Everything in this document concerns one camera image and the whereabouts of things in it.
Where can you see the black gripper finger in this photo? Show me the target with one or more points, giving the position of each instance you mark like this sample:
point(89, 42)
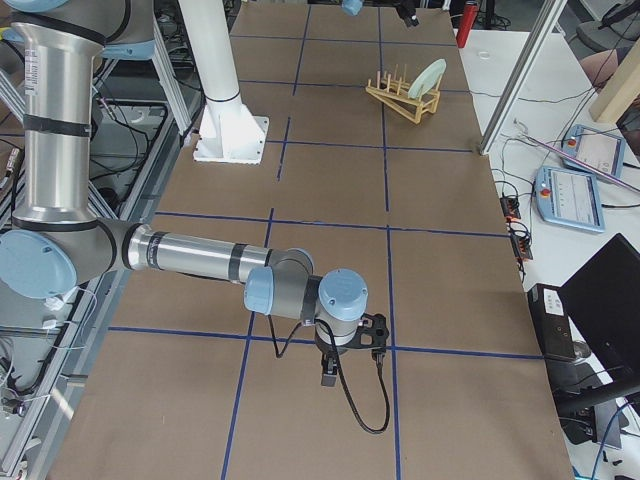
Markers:
point(326, 370)
point(332, 370)

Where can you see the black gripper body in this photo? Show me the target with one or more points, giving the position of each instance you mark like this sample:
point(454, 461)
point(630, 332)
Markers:
point(328, 354)

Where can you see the light green plate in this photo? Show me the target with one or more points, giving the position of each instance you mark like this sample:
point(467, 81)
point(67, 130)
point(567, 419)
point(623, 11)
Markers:
point(427, 79)

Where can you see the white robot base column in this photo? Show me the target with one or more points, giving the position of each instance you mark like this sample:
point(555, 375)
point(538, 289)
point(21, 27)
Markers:
point(229, 132)

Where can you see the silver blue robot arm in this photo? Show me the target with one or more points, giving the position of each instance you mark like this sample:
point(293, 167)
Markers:
point(277, 283)

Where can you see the wooden dish rack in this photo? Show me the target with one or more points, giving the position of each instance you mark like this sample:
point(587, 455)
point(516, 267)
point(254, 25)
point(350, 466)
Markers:
point(391, 90)

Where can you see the brown paper table cover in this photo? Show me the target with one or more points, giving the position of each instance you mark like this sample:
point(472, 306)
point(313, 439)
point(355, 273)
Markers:
point(189, 385)

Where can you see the black computer box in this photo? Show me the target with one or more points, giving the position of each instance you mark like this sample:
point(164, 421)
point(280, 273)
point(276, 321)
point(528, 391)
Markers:
point(552, 326)

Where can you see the black monitor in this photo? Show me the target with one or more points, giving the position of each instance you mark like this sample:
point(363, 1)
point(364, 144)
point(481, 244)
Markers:
point(602, 300)

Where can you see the near blue teach pendant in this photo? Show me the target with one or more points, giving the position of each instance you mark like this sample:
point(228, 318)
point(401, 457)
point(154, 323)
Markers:
point(569, 198)

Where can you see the blue teach pendant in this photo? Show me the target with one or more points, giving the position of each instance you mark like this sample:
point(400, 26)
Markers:
point(603, 151)
point(569, 198)

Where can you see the far blue teach pendant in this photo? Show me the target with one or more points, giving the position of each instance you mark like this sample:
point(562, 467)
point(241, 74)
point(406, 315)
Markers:
point(603, 151)

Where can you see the red cylinder tube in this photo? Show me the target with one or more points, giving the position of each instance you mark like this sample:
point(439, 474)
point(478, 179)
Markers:
point(466, 23)

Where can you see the aluminium side frame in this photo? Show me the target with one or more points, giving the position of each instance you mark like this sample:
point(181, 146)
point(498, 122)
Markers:
point(56, 243)

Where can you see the aluminium frame post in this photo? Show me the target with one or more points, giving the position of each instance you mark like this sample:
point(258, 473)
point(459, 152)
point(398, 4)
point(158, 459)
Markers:
point(543, 26)

